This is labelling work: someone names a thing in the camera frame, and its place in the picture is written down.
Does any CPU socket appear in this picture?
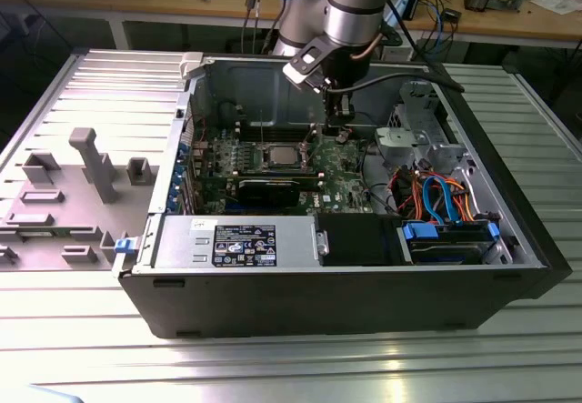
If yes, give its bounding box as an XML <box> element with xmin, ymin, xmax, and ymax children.
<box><xmin>261</xmin><ymin>141</ymin><xmax>310</xmax><ymax>171</ymax></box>

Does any green motherboard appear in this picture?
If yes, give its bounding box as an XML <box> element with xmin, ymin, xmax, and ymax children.
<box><xmin>190</xmin><ymin>123</ymin><xmax>392</xmax><ymax>216</ymax></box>

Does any black graphics card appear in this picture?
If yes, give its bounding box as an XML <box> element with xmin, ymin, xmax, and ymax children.
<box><xmin>236</xmin><ymin>176</ymin><xmax>301</xmax><ymax>208</ymax></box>

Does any beige case latch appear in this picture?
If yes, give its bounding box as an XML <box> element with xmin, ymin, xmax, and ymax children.
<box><xmin>179</xmin><ymin>51</ymin><xmax>206</xmax><ymax>81</ymax></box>

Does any black plastic fan shroud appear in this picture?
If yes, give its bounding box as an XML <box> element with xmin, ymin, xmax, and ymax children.
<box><xmin>316</xmin><ymin>214</ymin><xmax>401</xmax><ymax>267</ymax></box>

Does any hard disk in blue carrier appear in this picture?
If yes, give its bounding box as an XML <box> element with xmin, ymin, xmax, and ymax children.
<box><xmin>398</xmin><ymin>220</ymin><xmax>501</xmax><ymax>266</ymax></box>

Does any white paper sheet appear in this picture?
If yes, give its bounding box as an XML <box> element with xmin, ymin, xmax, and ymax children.
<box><xmin>530</xmin><ymin>0</ymin><xmax>582</xmax><ymax>15</ymax></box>

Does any wooden desk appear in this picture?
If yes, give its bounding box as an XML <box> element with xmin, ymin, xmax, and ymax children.
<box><xmin>0</xmin><ymin>0</ymin><xmax>582</xmax><ymax>52</ymax></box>

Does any black open PC case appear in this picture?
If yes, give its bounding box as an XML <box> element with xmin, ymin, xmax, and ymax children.
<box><xmin>111</xmin><ymin>52</ymin><xmax>573</xmax><ymax>340</ymax></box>

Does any silver power supply unit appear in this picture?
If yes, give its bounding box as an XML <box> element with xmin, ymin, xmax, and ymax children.
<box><xmin>154</xmin><ymin>215</ymin><xmax>319</xmax><ymax>270</ymax></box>

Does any grey plastic parts rack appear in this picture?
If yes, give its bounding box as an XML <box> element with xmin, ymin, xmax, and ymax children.
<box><xmin>0</xmin><ymin>127</ymin><xmax>160</xmax><ymax>271</ymax></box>

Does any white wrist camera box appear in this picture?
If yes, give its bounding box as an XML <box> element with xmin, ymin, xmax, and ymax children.
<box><xmin>281</xmin><ymin>38</ymin><xmax>336</xmax><ymax>93</ymax></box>

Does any black camera cable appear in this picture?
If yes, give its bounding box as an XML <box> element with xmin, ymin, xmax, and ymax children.
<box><xmin>325</xmin><ymin>0</ymin><xmax>466</xmax><ymax>95</ymax></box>

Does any silver metal drive bracket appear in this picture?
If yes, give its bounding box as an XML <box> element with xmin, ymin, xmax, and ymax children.
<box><xmin>375</xmin><ymin>126</ymin><xmax>431</xmax><ymax>167</ymax></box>

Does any blue flat wire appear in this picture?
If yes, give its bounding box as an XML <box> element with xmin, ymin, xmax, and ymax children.
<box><xmin>421</xmin><ymin>174</ymin><xmax>461</xmax><ymax>226</ymax></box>

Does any orange wire bundle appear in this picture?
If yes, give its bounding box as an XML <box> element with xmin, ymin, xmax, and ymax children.
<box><xmin>391</xmin><ymin>168</ymin><xmax>478</xmax><ymax>222</ymax></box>

